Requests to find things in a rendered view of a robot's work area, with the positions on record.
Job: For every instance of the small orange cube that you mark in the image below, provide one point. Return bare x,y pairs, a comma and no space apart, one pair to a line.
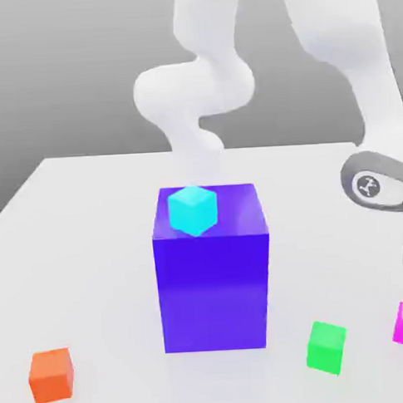
51,375

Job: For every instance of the small cyan cube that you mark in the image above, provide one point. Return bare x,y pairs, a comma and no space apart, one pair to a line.
192,210

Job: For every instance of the large blue box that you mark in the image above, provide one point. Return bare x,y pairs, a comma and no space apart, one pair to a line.
212,287

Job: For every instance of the small green cube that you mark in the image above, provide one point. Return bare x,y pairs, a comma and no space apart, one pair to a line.
325,348

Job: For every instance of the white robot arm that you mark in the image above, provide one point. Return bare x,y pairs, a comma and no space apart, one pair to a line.
199,88

